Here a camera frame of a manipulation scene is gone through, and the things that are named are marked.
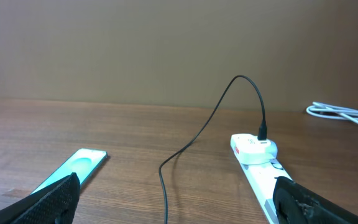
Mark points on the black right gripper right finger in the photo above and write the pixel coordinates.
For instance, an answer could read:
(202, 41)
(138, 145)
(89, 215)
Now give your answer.
(295, 204)

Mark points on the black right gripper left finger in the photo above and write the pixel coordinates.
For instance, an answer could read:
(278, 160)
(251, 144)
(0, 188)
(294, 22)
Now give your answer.
(55, 203)

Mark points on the blue screen Galaxy smartphone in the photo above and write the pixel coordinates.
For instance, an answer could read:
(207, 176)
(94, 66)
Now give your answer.
(83, 162)

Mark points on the white charger plug adapter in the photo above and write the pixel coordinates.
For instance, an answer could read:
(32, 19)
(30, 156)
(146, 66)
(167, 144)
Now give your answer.
(248, 150)

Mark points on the white power strip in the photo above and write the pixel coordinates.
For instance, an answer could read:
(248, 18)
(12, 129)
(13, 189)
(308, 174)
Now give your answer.
(262, 179)

